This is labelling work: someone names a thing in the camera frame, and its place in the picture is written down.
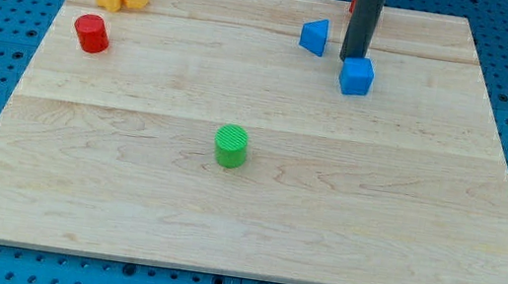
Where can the green cylinder block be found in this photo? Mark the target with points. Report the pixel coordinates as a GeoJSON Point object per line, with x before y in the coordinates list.
{"type": "Point", "coordinates": [231, 144]}

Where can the blue cube block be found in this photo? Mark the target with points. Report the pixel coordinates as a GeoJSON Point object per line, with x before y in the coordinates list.
{"type": "Point", "coordinates": [356, 76]}

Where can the red cylinder block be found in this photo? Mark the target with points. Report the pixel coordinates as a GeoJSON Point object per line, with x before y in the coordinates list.
{"type": "Point", "coordinates": [92, 33]}

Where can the red block behind arm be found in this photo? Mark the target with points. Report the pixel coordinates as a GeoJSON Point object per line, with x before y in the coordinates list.
{"type": "Point", "coordinates": [352, 5]}

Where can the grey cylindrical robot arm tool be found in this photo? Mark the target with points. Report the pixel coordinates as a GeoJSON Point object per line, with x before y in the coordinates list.
{"type": "Point", "coordinates": [361, 27]}

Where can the blue triangular prism block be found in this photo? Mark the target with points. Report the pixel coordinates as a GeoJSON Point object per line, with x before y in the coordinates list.
{"type": "Point", "coordinates": [313, 36]}

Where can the light wooden board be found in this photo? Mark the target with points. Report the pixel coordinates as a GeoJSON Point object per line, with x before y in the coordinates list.
{"type": "Point", "coordinates": [111, 155]}

